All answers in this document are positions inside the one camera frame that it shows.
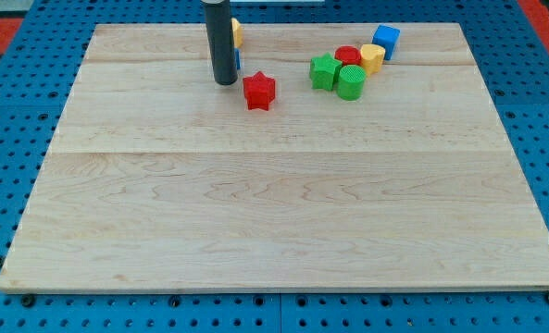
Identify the green star block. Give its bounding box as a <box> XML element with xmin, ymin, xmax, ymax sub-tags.
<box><xmin>309</xmin><ymin>53</ymin><xmax>343</xmax><ymax>91</ymax></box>

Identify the red cylinder block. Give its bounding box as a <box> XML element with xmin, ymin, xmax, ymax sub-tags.
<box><xmin>334</xmin><ymin>45</ymin><xmax>361</xmax><ymax>66</ymax></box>

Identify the red star block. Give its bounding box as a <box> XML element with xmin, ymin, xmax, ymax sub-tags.
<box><xmin>243</xmin><ymin>71</ymin><xmax>276</xmax><ymax>111</ymax></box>

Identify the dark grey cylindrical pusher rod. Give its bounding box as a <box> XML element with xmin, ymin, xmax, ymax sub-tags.
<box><xmin>201</xmin><ymin>0</ymin><xmax>238</xmax><ymax>86</ymax></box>

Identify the blue cube block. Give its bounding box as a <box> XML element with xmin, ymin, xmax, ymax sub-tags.
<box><xmin>372</xmin><ymin>25</ymin><xmax>401</xmax><ymax>60</ymax></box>

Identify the green cylinder block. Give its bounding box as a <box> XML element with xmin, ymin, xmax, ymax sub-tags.
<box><xmin>336</xmin><ymin>65</ymin><xmax>367</xmax><ymax>101</ymax></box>

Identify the blue block behind rod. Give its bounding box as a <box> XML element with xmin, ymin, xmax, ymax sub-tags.
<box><xmin>234</xmin><ymin>48</ymin><xmax>242</xmax><ymax>70</ymax></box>

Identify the yellow heart block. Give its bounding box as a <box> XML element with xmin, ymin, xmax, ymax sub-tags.
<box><xmin>360</xmin><ymin>43</ymin><xmax>386</xmax><ymax>77</ymax></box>

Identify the yellow block behind rod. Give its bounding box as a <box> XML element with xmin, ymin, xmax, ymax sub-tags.
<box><xmin>231</xmin><ymin>18</ymin><xmax>243</xmax><ymax>48</ymax></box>

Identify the light wooden board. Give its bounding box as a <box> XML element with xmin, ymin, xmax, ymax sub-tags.
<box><xmin>0</xmin><ymin>23</ymin><xmax>549</xmax><ymax>294</ymax></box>

